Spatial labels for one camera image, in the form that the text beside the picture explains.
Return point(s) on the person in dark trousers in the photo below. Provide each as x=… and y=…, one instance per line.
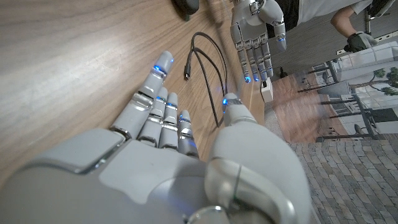
x=326, y=7

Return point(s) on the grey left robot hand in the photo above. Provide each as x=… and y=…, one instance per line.
x=252, y=28

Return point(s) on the white power strip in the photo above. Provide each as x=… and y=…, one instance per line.
x=267, y=91

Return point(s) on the printed office backdrop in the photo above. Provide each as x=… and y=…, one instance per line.
x=342, y=174

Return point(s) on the black glasses case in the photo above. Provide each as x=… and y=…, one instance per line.
x=188, y=5

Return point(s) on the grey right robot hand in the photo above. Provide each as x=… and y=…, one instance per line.
x=140, y=174

